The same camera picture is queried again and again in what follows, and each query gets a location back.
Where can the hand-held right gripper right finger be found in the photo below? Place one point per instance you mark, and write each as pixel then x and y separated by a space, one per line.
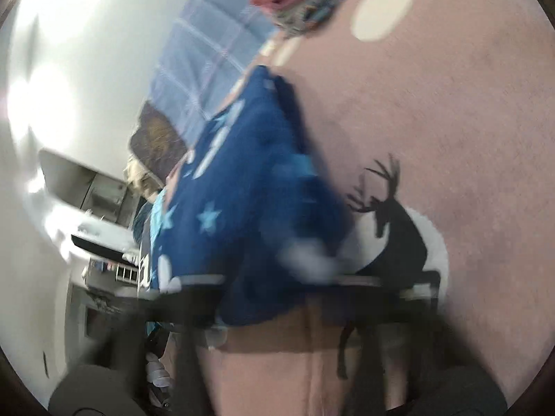
pixel 390 307

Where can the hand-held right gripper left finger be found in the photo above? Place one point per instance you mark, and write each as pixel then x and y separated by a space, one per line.
pixel 186 307

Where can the blue star-print fleece pajama top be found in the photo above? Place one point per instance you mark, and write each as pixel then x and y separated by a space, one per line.
pixel 260 173

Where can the dark blue fluffy cushion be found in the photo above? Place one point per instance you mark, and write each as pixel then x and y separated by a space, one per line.
pixel 141 225

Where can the beige crumpled cloth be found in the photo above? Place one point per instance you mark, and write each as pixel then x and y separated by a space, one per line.
pixel 141 177

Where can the dark tree-print pillow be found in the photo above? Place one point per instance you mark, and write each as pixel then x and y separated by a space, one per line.
pixel 160 143

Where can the pink polka-dot bedsheet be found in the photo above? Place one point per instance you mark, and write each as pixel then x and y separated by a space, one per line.
pixel 433 117

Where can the blue plaid cloth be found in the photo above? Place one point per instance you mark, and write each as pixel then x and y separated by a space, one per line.
pixel 203 52

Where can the floral patterned folded garment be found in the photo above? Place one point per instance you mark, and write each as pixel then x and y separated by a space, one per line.
pixel 321 15

